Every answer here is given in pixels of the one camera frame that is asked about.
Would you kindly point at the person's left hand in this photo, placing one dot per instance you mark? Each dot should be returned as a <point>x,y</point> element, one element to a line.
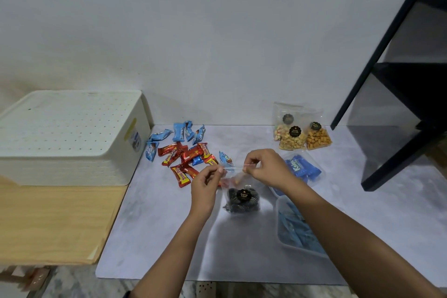
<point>204,191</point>

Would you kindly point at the person's right hand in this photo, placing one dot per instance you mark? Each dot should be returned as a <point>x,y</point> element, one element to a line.
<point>270,168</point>

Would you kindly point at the bag of beige nuts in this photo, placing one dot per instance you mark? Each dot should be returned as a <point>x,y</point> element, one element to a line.
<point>291,140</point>

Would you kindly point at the bag of black-white cookies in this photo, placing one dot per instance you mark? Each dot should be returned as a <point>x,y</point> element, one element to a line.
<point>242,200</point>

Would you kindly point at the bag of pastel candies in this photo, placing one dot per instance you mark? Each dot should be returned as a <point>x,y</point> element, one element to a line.
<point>279,130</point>

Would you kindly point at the pile of red candy bars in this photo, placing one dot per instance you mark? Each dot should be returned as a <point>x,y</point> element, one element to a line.
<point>185,156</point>

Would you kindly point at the bag of orange crackers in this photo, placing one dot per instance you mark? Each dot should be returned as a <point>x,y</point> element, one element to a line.
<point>317,137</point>

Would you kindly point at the group of light blue packets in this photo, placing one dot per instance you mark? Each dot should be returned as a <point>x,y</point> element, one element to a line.
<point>178,132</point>

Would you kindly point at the white storage box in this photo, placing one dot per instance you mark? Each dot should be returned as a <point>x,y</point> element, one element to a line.
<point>87,168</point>

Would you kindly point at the white perforated box lid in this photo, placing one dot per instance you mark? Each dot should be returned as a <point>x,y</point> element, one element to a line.
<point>70,123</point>

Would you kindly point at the person's right forearm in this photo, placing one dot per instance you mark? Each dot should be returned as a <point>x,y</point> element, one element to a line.
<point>359,242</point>

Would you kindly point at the person's left forearm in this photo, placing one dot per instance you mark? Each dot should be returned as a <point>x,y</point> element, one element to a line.
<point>167,256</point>

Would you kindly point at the person's white left clog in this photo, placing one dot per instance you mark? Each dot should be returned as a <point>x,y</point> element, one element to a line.
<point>206,289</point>

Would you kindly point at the clear plastic tub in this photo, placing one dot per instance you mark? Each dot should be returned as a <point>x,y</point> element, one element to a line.
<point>278,231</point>
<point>321,172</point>

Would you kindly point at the grey marble-look board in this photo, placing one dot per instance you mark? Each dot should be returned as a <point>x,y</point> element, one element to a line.
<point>146,224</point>

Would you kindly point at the wooden folding table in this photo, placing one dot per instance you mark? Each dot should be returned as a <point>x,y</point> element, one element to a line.
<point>52,224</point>

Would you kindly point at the black side table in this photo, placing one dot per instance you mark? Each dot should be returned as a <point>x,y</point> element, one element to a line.
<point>408,91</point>

